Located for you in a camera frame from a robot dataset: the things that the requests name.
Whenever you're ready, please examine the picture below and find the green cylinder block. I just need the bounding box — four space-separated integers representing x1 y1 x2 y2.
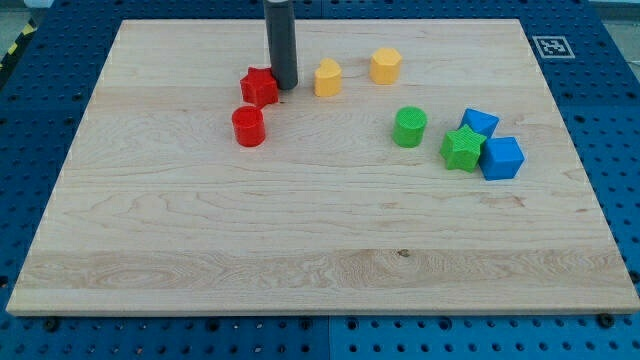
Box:
392 106 428 148

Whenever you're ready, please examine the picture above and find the red cylinder block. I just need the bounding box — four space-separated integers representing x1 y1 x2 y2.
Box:
232 106 266 147

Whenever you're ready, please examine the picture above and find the blue cube block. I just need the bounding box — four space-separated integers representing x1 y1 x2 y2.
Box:
479 137 525 180

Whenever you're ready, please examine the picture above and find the yellow hexagon block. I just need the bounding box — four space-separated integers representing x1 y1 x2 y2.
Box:
369 48 402 85

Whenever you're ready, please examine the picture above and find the white fiducial marker tag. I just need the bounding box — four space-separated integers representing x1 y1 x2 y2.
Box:
532 35 575 59

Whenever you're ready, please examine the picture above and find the yellow heart block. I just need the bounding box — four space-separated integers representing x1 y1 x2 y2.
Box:
314 58 342 97

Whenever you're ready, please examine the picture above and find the blue angled block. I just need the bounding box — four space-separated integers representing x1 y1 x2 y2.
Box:
459 108 500 138

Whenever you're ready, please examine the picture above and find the wooden board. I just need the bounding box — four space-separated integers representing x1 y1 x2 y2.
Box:
7 19 639 316

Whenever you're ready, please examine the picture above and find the green star block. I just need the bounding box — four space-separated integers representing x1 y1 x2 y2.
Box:
439 125 487 173

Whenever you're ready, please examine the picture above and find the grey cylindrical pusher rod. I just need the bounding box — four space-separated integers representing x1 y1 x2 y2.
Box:
263 0 298 90

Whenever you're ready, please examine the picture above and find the red star block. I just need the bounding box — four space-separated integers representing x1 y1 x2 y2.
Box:
240 67 279 108

